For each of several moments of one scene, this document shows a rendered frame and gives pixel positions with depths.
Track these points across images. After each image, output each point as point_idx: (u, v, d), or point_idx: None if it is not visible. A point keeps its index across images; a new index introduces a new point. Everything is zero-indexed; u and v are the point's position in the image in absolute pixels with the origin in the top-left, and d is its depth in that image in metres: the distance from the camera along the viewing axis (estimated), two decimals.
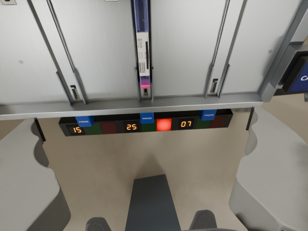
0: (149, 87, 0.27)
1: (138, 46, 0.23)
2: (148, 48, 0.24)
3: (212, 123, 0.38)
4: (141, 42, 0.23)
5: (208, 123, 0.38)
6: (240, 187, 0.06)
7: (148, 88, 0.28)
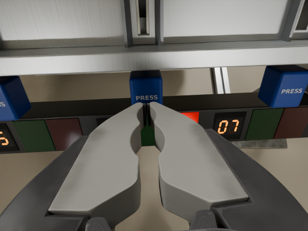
0: None
1: None
2: None
3: (281, 127, 0.18)
4: None
5: (274, 124, 0.18)
6: (168, 186, 0.06)
7: None
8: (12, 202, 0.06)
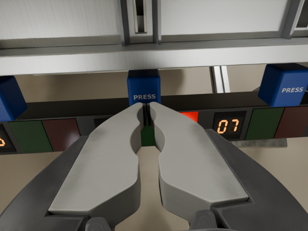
0: None
1: None
2: None
3: (282, 126, 0.18)
4: None
5: (274, 123, 0.18)
6: (168, 186, 0.06)
7: None
8: (12, 202, 0.06)
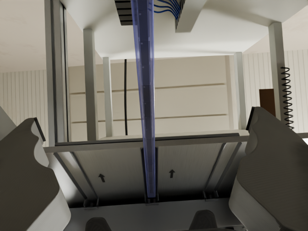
0: None
1: None
2: None
3: None
4: None
5: None
6: (240, 187, 0.06)
7: None
8: None
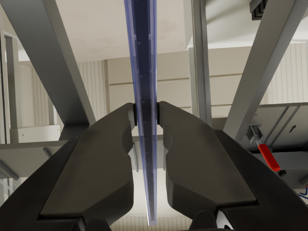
0: None
1: None
2: None
3: None
4: None
5: None
6: (175, 184, 0.06)
7: None
8: (2, 207, 0.06)
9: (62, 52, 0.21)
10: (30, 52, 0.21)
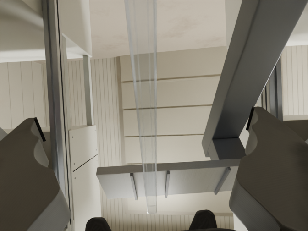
0: None
1: None
2: None
3: None
4: None
5: None
6: (240, 187, 0.06)
7: None
8: None
9: (275, 64, 0.18)
10: (233, 63, 0.19)
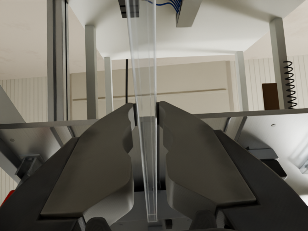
0: None
1: None
2: None
3: None
4: None
5: None
6: (174, 184, 0.06)
7: None
8: (2, 207, 0.06)
9: None
10: None
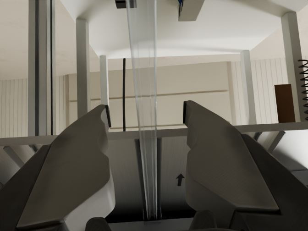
0: None
1: None
2: None
3: None
4: None
5: None
6: (194, 182, 0.07)
7: None
8: None
9: None
10: None
